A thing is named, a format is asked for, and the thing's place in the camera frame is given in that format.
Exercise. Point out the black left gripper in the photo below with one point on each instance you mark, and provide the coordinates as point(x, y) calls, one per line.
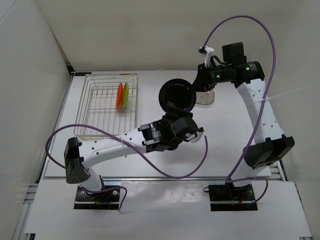
point(172, 108)

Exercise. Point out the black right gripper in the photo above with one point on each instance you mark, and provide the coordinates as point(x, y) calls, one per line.
point(202, 83)

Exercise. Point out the black plastic plate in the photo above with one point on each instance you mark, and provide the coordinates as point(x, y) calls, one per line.
point(177, 92)

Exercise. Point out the clear textured glass plate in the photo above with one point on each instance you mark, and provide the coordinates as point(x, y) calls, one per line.
point(205, 98)

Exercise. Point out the orange plastic plate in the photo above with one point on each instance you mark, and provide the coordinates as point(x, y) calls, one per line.
point(119, 97)

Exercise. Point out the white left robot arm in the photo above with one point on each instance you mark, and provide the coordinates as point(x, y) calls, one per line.
point(161, 135)

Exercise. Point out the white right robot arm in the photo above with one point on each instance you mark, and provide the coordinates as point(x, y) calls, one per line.
point(268, 143)

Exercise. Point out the lime green plastic plate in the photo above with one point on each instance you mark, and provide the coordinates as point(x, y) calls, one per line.
point(125, 95)

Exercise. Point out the blue brand label sticker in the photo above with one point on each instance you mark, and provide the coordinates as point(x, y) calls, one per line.
point(82, 73)

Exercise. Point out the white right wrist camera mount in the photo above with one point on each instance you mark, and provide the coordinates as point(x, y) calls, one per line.
point(207, 52)

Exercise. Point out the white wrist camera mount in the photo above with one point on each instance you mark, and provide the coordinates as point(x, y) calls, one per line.
point(195, 137)
point(207, 52)

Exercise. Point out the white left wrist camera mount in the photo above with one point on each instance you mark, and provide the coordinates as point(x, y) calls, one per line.
point(195, 137)

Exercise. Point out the chrome wire dish rack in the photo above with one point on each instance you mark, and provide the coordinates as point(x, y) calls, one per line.
point(97, 105)

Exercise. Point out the front aluminium rail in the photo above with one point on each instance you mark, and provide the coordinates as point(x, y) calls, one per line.
point(208, 178)

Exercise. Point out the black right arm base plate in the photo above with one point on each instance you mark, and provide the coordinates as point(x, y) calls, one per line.
point(228, 198)

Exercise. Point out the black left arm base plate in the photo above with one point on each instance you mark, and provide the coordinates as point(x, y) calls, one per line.
point(98, 201)

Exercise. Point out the aluminium table edge rail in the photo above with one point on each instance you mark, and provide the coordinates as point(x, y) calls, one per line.
point(276, 171)

